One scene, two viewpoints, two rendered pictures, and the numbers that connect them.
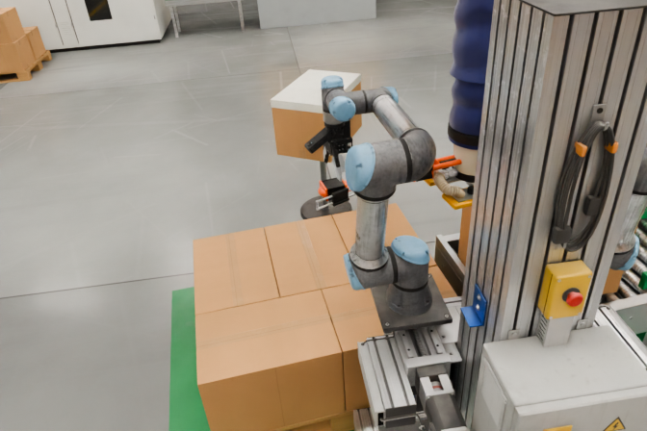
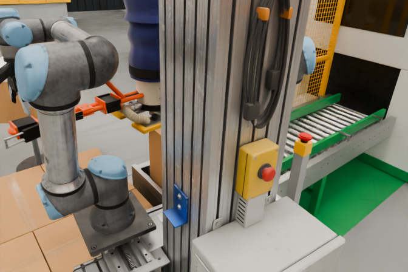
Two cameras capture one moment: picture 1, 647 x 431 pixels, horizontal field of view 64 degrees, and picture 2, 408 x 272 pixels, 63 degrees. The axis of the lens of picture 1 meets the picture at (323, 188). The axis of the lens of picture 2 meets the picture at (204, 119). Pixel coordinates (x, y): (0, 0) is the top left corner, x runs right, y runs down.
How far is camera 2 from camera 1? 0.55 m
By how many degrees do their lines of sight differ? 26
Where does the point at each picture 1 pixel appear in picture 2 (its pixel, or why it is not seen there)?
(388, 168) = (66, 68)
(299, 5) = not seen: hidden behind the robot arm
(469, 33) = not seen: outside the picture
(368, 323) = (81, 251)
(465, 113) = (141, 51)
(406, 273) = (107, 191)
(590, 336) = (277, 208)
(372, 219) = (57, 135)
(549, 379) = (258, 258)
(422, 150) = (102, 50)
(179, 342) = not seen: outside the picture
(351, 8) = not seen: hidden behind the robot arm
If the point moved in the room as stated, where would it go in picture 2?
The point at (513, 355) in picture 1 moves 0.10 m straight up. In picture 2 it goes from (221, 244) to (224, 212)
